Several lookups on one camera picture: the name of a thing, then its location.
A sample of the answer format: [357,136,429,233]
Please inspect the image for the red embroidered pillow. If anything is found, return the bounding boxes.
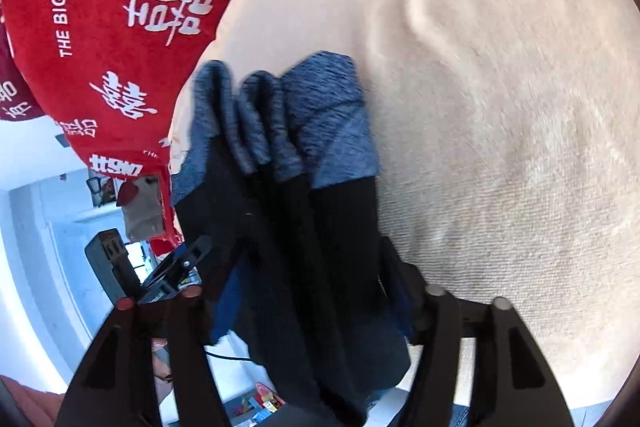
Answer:
[0,27,46,122]

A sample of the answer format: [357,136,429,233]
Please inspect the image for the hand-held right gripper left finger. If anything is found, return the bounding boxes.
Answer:
[55,284,232,427]

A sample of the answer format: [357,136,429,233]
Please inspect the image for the cream blanket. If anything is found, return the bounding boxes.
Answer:
[167,0,640,413]

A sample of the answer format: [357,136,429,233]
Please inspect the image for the black cable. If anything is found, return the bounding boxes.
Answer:
[204,346,256,364]

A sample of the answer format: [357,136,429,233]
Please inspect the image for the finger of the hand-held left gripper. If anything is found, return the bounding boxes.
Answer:
[137,234,213,305]

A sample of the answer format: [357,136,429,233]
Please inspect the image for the grey cloth with red heart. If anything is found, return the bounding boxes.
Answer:
[116,174,167,244]

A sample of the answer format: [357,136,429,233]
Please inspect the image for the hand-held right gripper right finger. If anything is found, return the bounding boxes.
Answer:
[377,236,576,427]

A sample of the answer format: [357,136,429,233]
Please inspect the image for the person's left hand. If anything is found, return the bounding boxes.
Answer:
[150,336,175,403]

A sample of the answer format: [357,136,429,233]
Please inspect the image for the red printed blanket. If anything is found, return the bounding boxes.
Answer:
[0,0,297,258]

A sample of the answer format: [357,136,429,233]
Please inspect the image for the dark pants with blue waistband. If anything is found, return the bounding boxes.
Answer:
[170,51,417,427]

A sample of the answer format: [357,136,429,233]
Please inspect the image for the colourful packets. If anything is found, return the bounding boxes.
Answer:
[235,382,287,425]

